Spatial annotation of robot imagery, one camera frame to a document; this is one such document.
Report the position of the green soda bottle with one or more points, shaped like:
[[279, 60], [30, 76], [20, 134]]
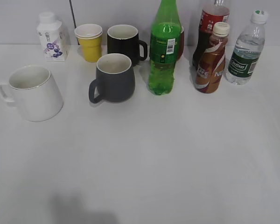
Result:
[[164, 47]]

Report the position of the white ceramic mug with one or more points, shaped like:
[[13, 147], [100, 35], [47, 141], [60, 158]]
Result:
[[33, 91]]

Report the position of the yellow paper cup stack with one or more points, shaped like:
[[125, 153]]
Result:
[[90, 38]]

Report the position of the grey ceramic mug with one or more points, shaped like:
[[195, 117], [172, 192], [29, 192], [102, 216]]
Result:
[[115, 79]]

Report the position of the black ceramic mug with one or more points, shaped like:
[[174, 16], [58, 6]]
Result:
[[124, 39]]

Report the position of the brown coffee drink bottle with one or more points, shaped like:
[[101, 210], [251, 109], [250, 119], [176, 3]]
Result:
[[212, 63]]

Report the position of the dark red ceramic mug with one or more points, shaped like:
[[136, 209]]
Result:
[[181, 46]]

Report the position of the white yogurt carton bottle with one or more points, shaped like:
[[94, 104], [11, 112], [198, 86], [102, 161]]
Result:
[[53, 37]]

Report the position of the cola bottle red label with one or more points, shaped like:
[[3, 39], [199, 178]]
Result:
[[213, 11]]

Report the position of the clear water bottle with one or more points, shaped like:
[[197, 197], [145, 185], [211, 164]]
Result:
[[247, 50]]

